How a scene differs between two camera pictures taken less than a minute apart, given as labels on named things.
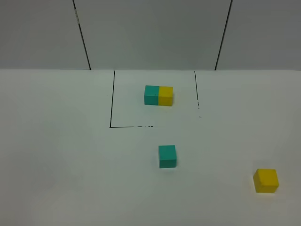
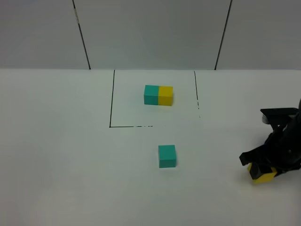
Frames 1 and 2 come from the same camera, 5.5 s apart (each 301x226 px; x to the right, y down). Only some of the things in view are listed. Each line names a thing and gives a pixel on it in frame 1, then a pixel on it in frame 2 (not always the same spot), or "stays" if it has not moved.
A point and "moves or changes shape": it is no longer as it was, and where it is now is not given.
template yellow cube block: x=165 y=96 stays
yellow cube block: x=265 y=180 moves or changes shape
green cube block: x=167 y=156 stays
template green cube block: x=151 y=95 stays
